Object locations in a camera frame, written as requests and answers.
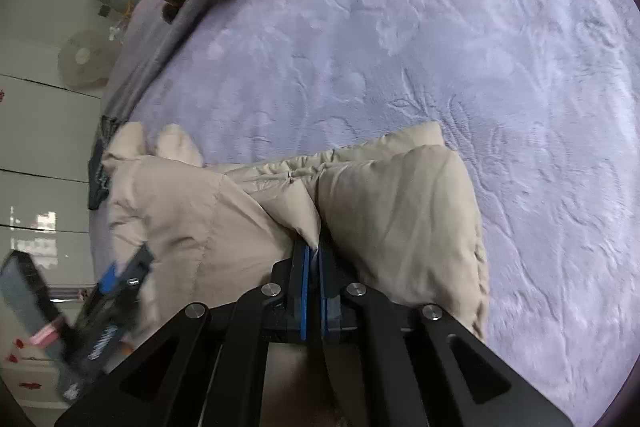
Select dark teal folded jeans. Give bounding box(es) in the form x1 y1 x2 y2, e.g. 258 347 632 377
88 116 122 210

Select white wardrobe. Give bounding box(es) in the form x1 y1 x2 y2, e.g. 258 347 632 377
1 37 102 286

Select beige quilted puffer jacket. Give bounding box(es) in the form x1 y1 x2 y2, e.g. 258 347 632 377
102 120 490 343

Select white standing fan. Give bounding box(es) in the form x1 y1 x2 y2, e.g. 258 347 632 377
58 29 120 88

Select lavender embossed bed cover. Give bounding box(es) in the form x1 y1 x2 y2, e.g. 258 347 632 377
96 0 639 426

